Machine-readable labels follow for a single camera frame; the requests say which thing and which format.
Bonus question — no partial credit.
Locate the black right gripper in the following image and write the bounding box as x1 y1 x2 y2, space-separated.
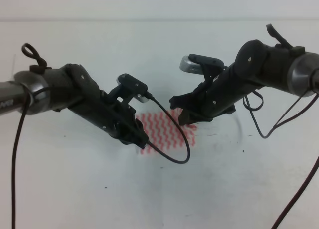
169 40 269 126

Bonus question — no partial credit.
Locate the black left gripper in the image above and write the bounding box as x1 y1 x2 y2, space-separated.
47 64 149 149

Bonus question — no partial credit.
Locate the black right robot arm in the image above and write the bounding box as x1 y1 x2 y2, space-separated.
169 24 319 125

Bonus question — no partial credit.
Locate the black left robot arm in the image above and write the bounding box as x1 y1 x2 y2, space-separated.
0 43 149 149

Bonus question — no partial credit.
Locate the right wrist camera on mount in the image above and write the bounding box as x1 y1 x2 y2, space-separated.
179 54 226 82

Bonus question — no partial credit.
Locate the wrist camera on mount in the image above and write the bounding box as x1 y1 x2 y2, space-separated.
179 54 226 82
108 73 153 105

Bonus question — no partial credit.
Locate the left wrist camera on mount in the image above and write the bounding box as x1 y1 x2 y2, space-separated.
108 73 153 105

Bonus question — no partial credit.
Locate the black right camera cable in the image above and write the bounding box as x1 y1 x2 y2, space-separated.
243 89 319 139

